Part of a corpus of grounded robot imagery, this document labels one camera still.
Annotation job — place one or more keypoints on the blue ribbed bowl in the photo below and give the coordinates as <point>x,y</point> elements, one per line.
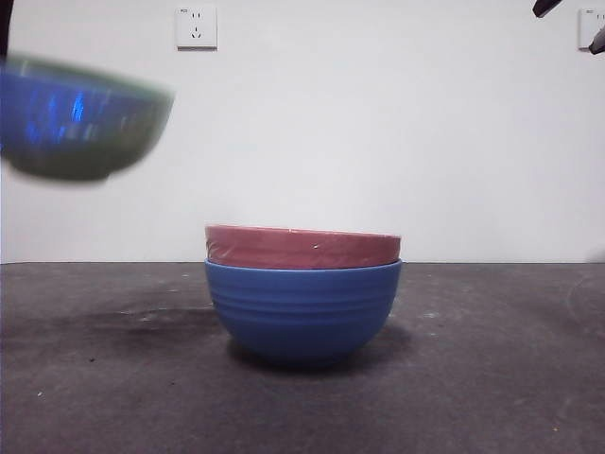
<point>302,317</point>

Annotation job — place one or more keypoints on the white wall socket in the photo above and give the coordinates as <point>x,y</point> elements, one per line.
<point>592,29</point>
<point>197,27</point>

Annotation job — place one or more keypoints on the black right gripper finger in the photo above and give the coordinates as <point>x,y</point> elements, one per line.
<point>599,40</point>
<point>544,6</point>

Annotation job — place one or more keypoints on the red ribbed bowl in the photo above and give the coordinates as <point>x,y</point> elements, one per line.
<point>302,248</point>

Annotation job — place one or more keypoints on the green ribbed bowl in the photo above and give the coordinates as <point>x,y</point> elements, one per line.
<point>85,127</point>

